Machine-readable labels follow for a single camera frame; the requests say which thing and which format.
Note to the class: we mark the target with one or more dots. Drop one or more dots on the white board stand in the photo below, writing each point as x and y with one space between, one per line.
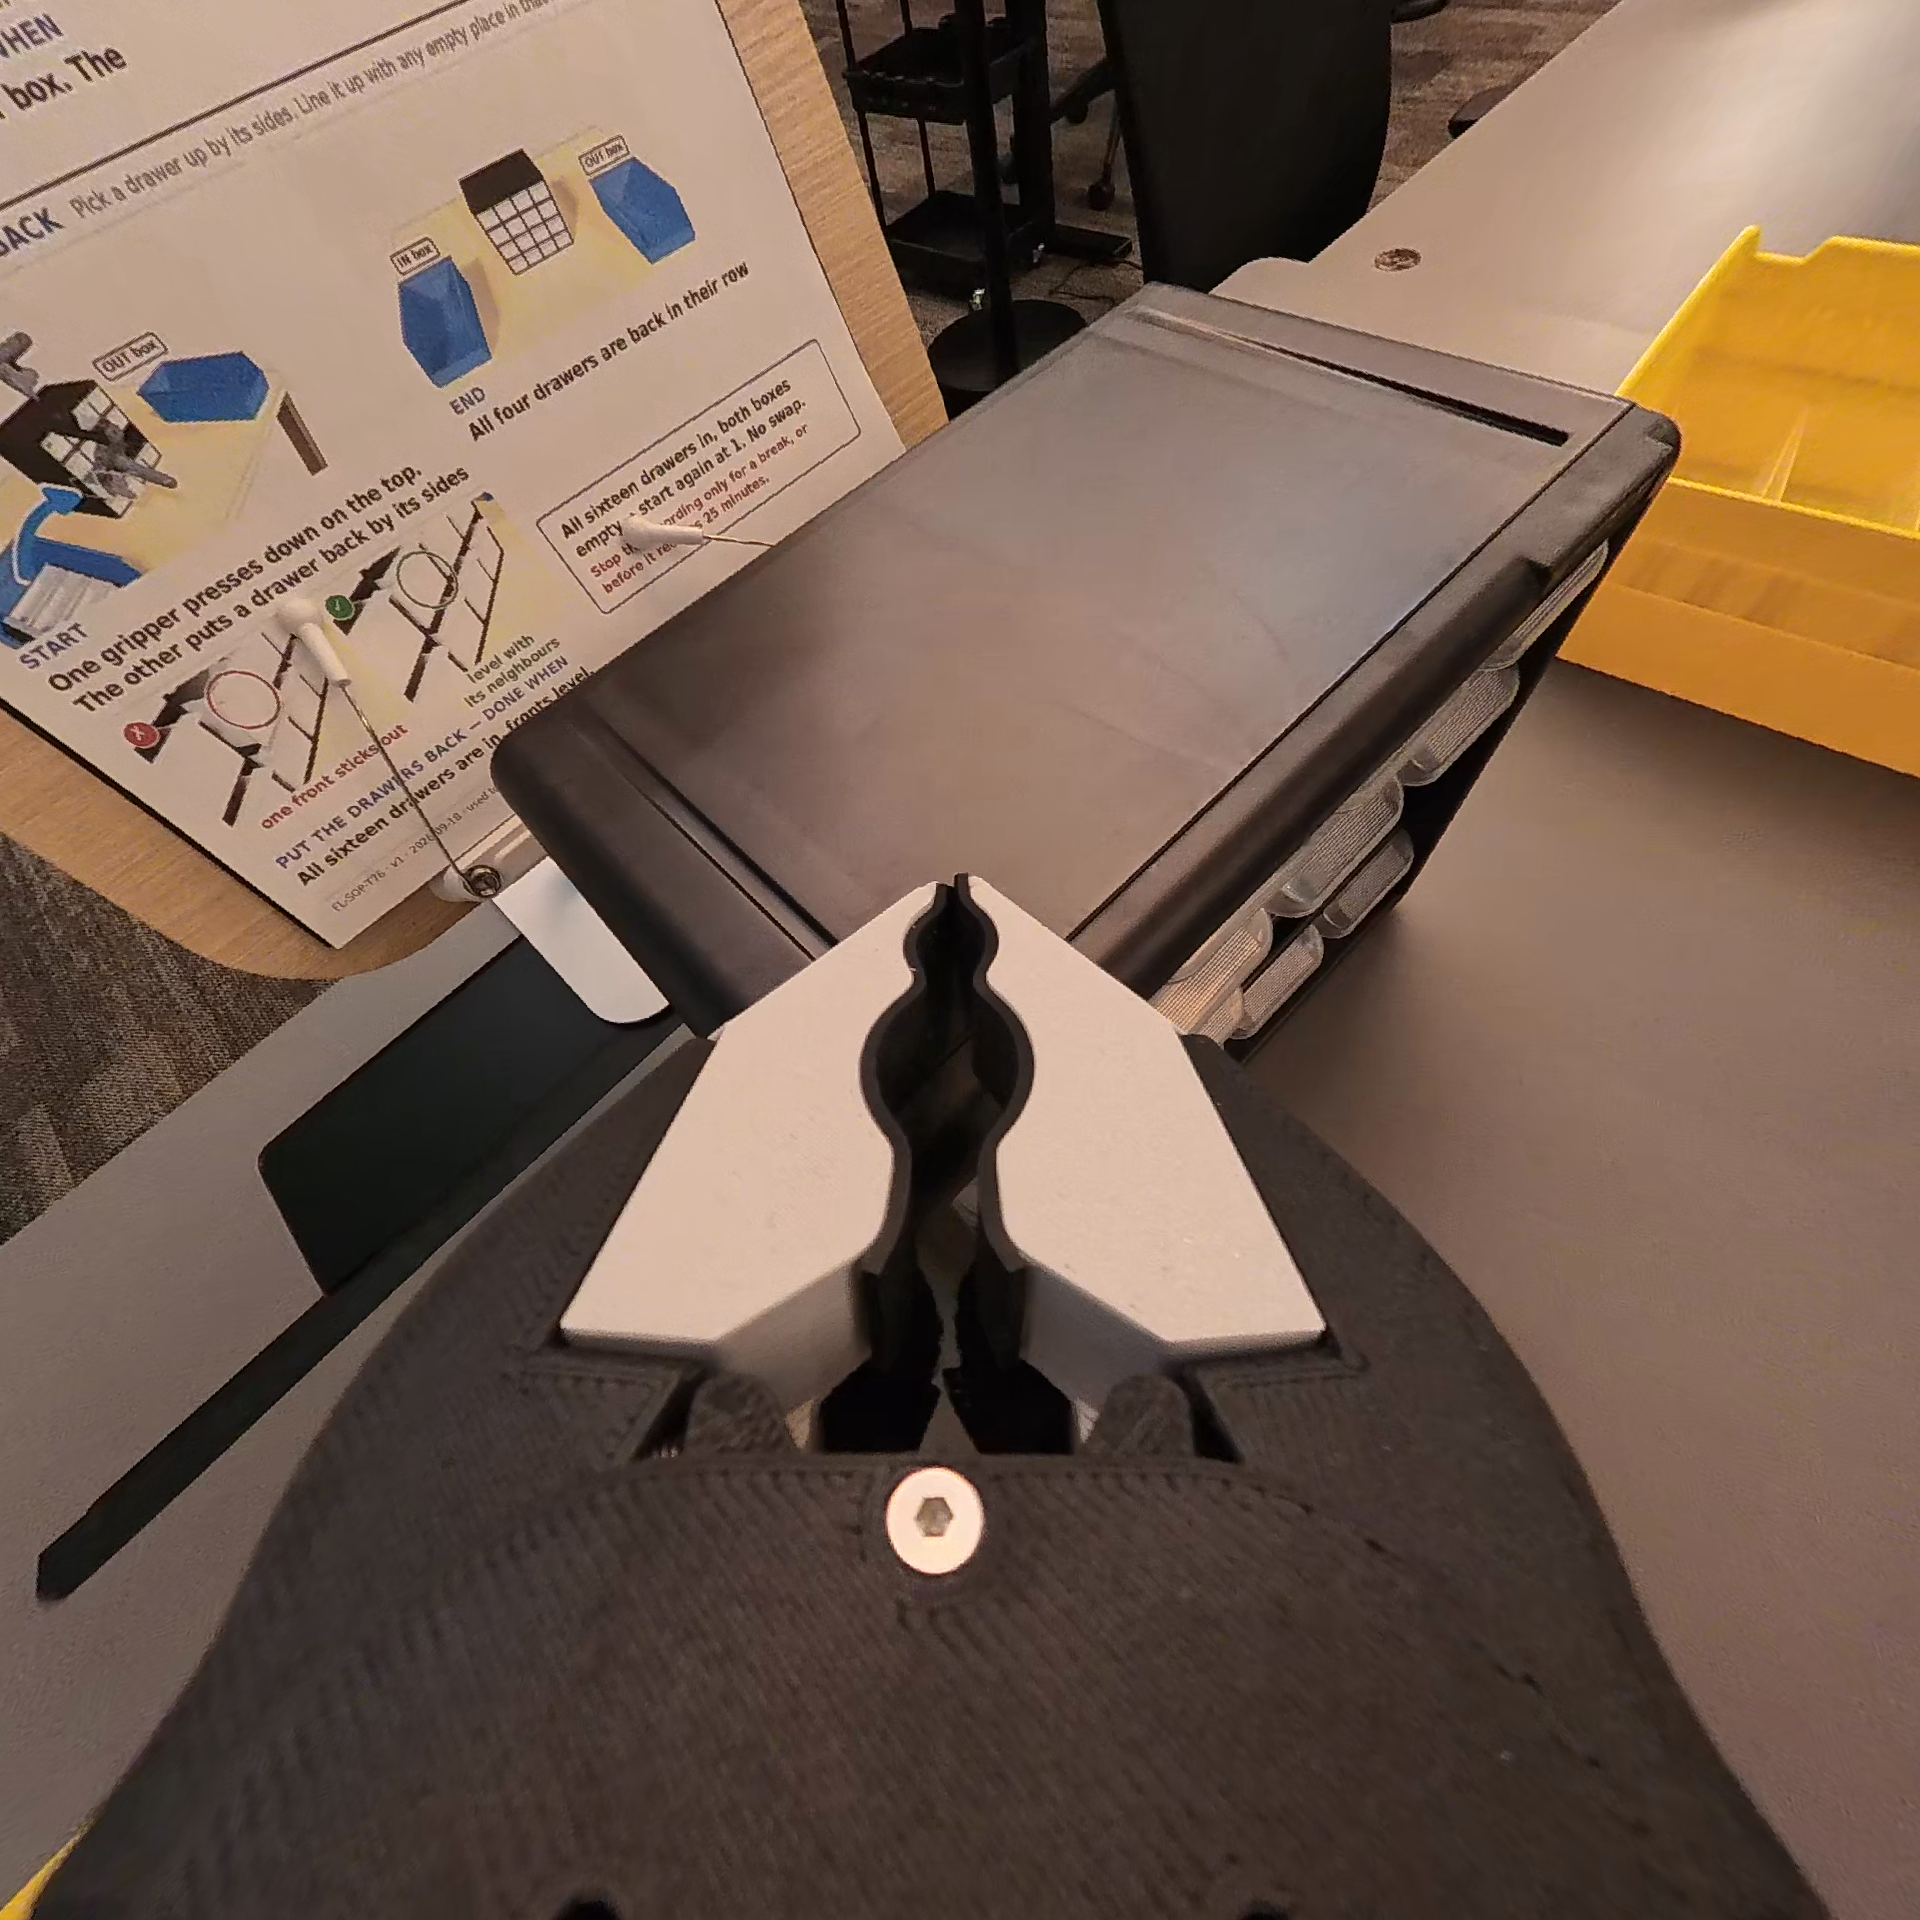
580 946

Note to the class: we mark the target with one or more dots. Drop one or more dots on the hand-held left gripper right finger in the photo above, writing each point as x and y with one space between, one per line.
1152 1171

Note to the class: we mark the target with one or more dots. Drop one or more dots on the printed instruction poster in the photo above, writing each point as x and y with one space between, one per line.
301 452

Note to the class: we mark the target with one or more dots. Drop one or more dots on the black drawer cabinet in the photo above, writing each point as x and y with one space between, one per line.
1049 600

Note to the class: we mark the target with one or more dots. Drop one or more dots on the wooden poster board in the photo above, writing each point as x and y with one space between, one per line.
841 194

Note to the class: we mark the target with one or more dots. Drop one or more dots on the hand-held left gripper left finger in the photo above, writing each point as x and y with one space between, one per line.
747 1171

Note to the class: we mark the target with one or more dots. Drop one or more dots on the black wheeled cart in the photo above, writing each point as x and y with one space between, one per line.
961 135

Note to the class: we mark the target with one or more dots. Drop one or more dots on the black round stand base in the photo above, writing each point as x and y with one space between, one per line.
1002 355

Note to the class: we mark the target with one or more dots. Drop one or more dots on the yellow plastic bin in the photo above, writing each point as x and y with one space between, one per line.
1769 600
29 1891

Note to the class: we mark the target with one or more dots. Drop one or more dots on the set of clear plastic drawers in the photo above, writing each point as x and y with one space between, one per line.
1348 856

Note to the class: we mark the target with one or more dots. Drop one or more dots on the black office chair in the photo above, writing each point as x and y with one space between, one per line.
1246 135

